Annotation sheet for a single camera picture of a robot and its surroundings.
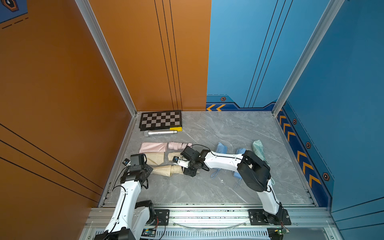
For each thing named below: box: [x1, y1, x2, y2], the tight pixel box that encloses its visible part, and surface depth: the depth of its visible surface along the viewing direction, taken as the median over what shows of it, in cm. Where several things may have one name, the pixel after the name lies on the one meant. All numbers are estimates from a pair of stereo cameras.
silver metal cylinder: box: [143, 130, 178, 137], surface depth 107 cm
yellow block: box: [169, 126, 183, 132], surface depth 111 cm
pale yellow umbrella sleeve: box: [151, 164, 172, 177], surface depth 86 cm
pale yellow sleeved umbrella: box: [170, 165, 184, 176], surface depth 87 cm
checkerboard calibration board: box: [139, 110, 183, 132], surface depth 114 cm
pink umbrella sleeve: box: [139, 142, 168, 153], surface depth 99 cm
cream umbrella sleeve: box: [144, 152, 165, 166], surface depth 93 cm
